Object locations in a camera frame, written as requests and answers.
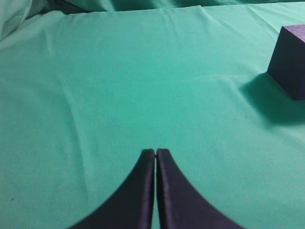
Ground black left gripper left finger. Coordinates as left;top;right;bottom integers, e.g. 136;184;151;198
71;149;155;229

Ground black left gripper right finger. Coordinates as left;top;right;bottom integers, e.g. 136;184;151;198
156;148;242;229

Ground dark purple foam cube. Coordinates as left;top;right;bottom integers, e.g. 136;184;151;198
267;24;305;100

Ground green cloth table cover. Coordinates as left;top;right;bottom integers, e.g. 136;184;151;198
0;2;305;229

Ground green cloth backdrop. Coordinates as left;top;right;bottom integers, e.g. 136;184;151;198
0;0;305;40

